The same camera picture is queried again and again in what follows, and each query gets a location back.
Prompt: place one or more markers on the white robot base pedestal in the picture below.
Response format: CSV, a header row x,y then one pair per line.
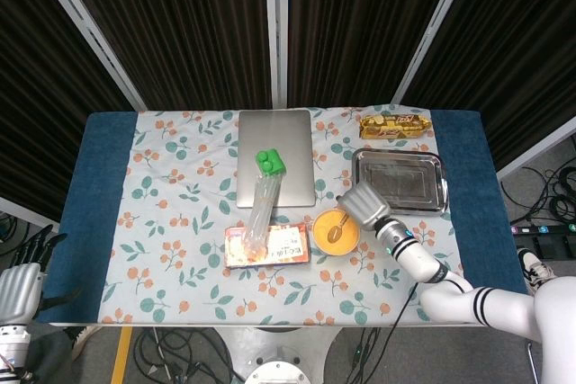
x,y
279,343

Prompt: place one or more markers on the green toy building block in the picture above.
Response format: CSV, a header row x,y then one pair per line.
x,y
271,162

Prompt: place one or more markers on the beige bowl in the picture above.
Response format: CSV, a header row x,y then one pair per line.
x,y
316,244

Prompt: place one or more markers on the grey closed laptop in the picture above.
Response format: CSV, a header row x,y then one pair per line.
x,y
288,145

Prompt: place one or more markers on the white partition post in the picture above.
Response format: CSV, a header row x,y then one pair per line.
x,y
432,29
90,33
275,29

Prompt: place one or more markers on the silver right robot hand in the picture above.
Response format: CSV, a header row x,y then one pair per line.
x,y
366,205

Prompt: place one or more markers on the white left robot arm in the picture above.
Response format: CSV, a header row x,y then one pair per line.
x,y
11,343

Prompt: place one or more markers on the metal spoon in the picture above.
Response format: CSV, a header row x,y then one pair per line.
x,y
334,234

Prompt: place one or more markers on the white and black sneaker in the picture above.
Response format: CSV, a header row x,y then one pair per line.
x,y
540,269
85,338

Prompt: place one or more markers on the dark ribbed partition panel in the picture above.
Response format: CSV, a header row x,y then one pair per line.
x,y
36,87
360,29
189,29
517,51

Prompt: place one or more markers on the orange and blue cookie box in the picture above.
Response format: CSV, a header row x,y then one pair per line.
x,y
288,252

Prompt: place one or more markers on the gold snack package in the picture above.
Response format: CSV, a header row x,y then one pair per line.
x,y
396,127

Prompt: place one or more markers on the clear plastic tube bag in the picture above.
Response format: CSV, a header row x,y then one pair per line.
x,y
261,217

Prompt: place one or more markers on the blue felt table cover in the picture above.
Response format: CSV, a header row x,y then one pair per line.
x,y
90,222

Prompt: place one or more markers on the stainless steel tray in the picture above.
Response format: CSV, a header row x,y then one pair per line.
x,y
414,168

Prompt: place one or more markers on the floral print tablecloth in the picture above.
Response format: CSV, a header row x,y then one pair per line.
x,y
180,267

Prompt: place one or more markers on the black power strip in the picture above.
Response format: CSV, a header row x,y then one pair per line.
x,y
544,229

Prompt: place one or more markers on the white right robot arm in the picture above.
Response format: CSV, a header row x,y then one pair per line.
x,y
418,258

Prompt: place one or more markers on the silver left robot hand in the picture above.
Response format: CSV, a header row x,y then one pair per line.
x,y
18,289

